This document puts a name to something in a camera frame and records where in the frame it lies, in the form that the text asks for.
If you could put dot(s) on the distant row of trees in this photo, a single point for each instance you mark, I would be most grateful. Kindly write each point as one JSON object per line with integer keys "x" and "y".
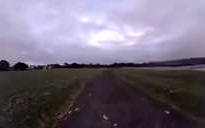
{"x": 90, "y": 65}

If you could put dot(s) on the dark dirt path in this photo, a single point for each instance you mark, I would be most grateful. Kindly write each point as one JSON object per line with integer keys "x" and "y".
{"x": 110, "y": 100}

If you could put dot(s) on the green grass field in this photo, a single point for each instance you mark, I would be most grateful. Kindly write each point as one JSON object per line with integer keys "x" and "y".
{"x": 176, "y": 85}
{"x": 26, "y": 93}

